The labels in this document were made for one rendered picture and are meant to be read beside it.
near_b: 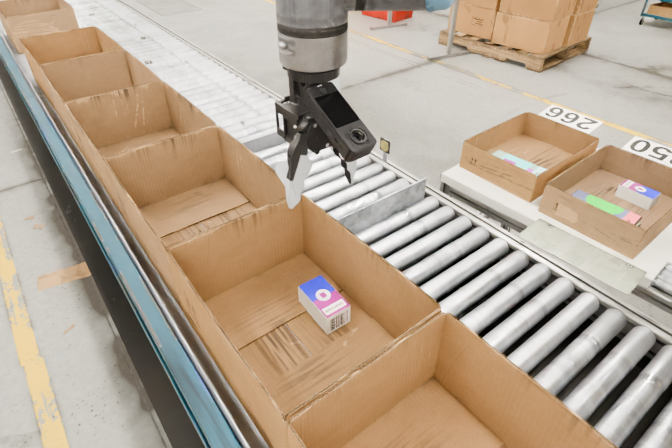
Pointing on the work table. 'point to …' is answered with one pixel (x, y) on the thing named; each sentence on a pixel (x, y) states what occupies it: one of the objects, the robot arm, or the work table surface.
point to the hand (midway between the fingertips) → (324, 194)
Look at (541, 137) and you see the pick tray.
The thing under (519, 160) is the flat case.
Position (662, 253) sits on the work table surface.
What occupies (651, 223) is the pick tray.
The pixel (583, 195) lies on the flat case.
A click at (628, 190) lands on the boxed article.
